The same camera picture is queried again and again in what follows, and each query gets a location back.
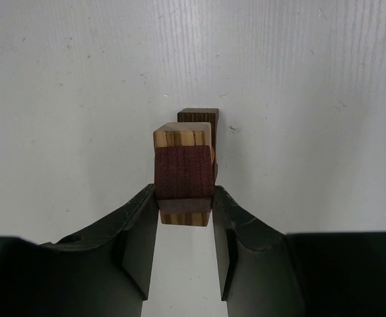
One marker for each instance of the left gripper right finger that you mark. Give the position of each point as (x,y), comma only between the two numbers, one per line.
(263,272)

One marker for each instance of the light striped wood block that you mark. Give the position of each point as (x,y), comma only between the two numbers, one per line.
(175,134)

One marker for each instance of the maroon triangular block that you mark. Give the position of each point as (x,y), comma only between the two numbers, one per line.
(183,178)

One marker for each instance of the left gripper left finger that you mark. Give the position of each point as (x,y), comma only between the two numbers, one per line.
(103,269)

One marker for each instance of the dark brown arch block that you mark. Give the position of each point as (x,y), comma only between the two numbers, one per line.
(205,119)

